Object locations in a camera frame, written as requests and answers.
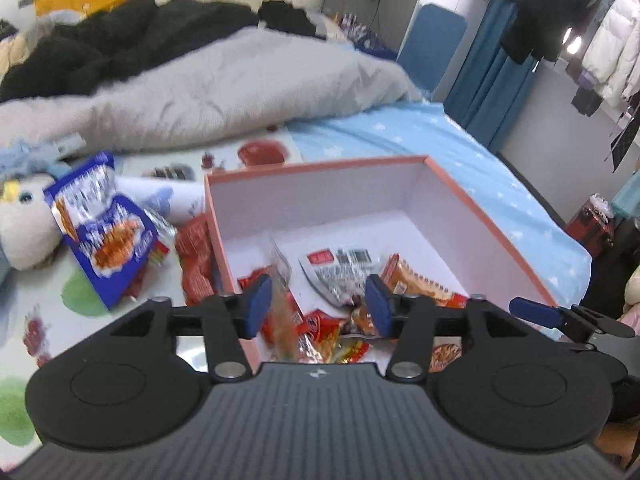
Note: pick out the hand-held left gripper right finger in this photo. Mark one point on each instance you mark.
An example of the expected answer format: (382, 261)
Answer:
(377, 305)

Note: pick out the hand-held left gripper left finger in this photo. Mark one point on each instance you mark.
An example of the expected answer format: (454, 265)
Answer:
(260, 305)

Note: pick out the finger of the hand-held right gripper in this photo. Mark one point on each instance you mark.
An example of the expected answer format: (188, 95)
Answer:
(535, 311)
(607, 362)

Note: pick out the small red snack packet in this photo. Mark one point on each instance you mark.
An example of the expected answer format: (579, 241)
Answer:
(250, 282)

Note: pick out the orange brown snack packet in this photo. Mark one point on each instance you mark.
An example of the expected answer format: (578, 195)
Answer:
(420, 280)

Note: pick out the silver snack packet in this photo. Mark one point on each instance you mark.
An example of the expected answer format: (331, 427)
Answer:
(335, 275)

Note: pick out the clear orange strip snack packet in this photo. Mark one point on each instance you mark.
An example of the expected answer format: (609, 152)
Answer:
(320, 330)

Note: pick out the red spicy snack packet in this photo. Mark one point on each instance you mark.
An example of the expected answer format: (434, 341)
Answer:
(195, 260)

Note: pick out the pink cardboard box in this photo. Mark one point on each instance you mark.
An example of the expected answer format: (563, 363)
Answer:
(350, 195)

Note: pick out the blue snack bag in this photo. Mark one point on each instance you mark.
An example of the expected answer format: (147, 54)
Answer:
(110, 240)

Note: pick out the red bag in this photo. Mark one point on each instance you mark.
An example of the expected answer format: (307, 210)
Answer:
(590, 230)

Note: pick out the white printed tube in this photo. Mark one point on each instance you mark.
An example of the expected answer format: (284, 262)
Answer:
(170, 195)

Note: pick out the grey duvet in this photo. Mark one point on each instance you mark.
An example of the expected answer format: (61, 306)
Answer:
(225, 85)

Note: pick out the blue curtain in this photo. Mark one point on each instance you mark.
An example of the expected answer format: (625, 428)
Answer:
(485, 90)

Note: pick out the blue white plush toy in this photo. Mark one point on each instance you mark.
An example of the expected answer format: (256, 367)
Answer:
(25, 230)

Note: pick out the blue chair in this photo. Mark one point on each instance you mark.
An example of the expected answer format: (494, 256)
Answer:
(432, 45)

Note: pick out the bedside clutter of bottles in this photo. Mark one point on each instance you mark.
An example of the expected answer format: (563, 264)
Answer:
(362, 35)

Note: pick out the white puffer jacket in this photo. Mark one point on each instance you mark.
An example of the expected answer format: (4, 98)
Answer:
(615, 40)

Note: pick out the light blue printed plastic bag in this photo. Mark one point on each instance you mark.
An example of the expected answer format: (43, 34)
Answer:
(20, 155)

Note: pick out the small black garment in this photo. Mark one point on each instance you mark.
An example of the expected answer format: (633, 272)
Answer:
(290, 20)

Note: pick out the black blanket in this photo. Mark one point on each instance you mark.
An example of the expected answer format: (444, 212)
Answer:
(100, 45)

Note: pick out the black hanging garment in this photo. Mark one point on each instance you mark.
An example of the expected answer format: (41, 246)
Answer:
(555, 5)

